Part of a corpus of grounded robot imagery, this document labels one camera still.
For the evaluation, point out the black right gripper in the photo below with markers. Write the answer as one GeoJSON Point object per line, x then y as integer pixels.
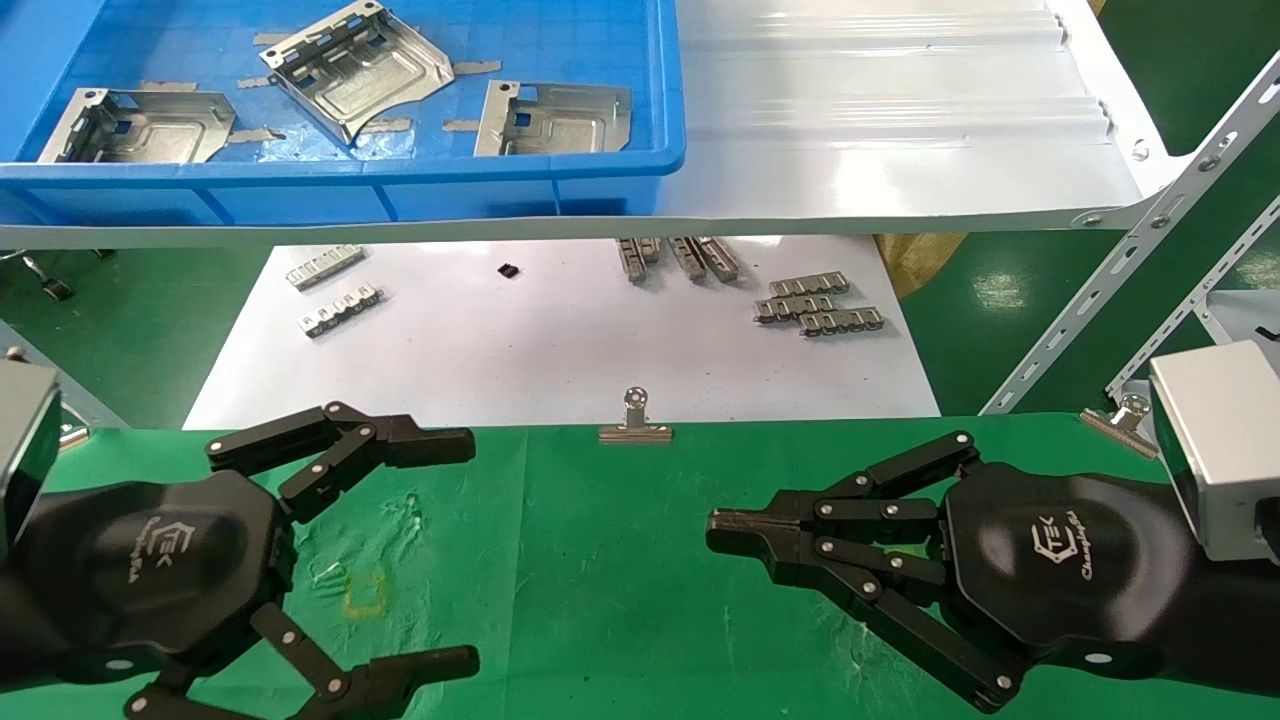
{"type": "Point", "coordinates": [1070, 570]}

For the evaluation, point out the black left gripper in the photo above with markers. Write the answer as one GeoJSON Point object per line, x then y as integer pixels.
{"type": "Point", "coordinates": [150, 570]}

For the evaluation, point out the stamped metal bracket plate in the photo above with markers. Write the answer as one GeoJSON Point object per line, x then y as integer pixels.
{"type": "Point", "coordinates": [140, 130]}
{"type": "Point", "coordinates": [355, 70]}
{"type": "Point", "coordinates": [555, 120]}

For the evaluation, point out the green table cloth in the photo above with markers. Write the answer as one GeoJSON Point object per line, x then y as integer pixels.
{"type": "Point", "coordinates": [600, 580]}

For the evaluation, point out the small metal connector strip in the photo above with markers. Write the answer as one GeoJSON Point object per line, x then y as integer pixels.
{"type": "Point", "coordinates": [842, 321]}
{"type": "Point", "coordinates": [810, 284]}
{"type": "Point", "coordinates": [342, 310]}
{"type": "Point", "coordinates": [688, 260]}
{"type": "Point", "coordinates": [795, 308]}
{"type": "Point", "coordinates": [325, 268]}
{"type": "Point", "coordinates": [720, 260]}
{"type": "Point", "coordinates": [650, 249]}
{"type": "Point", "coordinates": [632, 262]}

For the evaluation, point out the silver binder clip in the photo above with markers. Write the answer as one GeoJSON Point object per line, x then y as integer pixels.
{"type": "Point", "coordinates": [1120, 425]}
{"type": "Point", "coordinates": [636, 430]}

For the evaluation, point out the yellow brown bag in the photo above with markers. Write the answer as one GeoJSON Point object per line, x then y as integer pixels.
{"type": "Point", "coordinates": [915, 262]}

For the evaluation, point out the tiny black plastic part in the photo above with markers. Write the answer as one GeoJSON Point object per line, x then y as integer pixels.
{"type": "Point", "coordinates": [509, 270]}

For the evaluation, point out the blue plastic bin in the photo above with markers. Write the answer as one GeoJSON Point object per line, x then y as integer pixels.
{"type": "Point", "coordinates": [300, 190]}

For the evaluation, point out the white metal shelving rack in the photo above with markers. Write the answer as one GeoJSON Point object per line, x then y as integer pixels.
{"type": "Point", "coordinates": [900, 150]}

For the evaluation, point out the black swivel stool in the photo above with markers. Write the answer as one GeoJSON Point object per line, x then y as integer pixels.
{"type": "Point", "coordinates": [55, 288]}

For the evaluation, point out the grey tape piece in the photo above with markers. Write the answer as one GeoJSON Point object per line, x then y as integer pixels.
{"type": "Point", "coordinates": [255, 135]}
{"type": "Point", "coordinates": [270, 38]}
{"type": "Point", "coordinates": [460, 126]}
{"type": "Point", "coordinates": [388, 125]}
{"type": "Point", "coordinates": [168, 86]}
{"type": "Point", "coordinates": [253, 82]}

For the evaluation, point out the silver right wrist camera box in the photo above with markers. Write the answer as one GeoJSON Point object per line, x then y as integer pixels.
{"type": "Point", "coordinates": [1225, 450]}

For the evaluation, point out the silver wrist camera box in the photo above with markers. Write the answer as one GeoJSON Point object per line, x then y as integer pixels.
{"type": "Point", "coordinates": [25, 450]}
{"type": "Point", "coordinates": [1225, 450]}

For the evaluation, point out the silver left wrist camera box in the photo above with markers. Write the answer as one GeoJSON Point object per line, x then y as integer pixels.
{"type": "Point", "coordinates": [25, 450]}

